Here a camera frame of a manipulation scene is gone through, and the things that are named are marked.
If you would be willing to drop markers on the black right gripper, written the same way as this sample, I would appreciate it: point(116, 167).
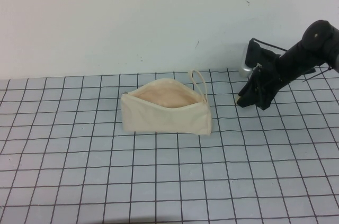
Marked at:
point(265, 75)

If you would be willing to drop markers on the small beige eraser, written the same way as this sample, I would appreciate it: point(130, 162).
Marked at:
point(239, 99)

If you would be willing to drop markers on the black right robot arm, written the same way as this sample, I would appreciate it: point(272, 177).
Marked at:
point(304, 49)

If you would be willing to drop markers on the cream canvas pencil case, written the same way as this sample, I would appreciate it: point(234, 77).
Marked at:
point(164, 118)

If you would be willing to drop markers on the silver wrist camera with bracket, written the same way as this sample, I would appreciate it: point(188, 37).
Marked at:
point(246, 67)

